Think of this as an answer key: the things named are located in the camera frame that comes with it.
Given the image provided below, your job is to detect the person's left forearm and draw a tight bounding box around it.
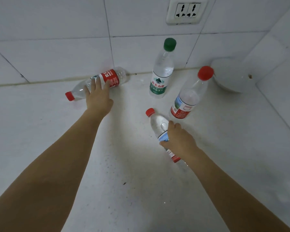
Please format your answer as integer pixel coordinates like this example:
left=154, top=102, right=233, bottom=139
left=0, top=109, right=106, bottom=232

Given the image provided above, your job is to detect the person's left hand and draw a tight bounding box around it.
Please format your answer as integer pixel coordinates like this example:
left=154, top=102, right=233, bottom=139
left=84, top=77, right=114, bottom=118

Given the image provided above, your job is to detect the clear bottle blue white label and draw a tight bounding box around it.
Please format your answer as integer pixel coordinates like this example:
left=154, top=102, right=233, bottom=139
left=145, top=108, right=182, bottom=164

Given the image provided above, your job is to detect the white bowl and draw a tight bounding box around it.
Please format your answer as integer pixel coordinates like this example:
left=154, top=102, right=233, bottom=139
left=210, top=58, right=257, bottom=93

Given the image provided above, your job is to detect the clear bottle with green cap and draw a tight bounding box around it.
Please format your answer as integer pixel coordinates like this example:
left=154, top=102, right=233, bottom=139
left=149, top=38, right=177, bottom=99

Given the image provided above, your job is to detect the white wall power socket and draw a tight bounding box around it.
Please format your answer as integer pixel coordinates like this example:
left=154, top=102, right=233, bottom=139
left=166, top=0, right=209, bottom=25

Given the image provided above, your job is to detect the person's right hand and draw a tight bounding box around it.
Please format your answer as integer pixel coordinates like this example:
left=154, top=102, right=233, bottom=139
left=159, top=120, right=199, bottom=160

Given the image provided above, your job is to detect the clear bottle with red label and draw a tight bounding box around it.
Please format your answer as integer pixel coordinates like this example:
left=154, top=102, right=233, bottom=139
left=65, top=67, right=130, bottom=102

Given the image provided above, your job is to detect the person's right forearm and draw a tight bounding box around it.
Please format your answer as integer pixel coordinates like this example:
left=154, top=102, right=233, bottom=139
left=183, top=146, right=290, bottom=232

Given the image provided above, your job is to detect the clear bottle red white label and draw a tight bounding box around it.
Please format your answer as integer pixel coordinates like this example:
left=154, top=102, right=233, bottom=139
left=169, top=66, right=214, bottom=120

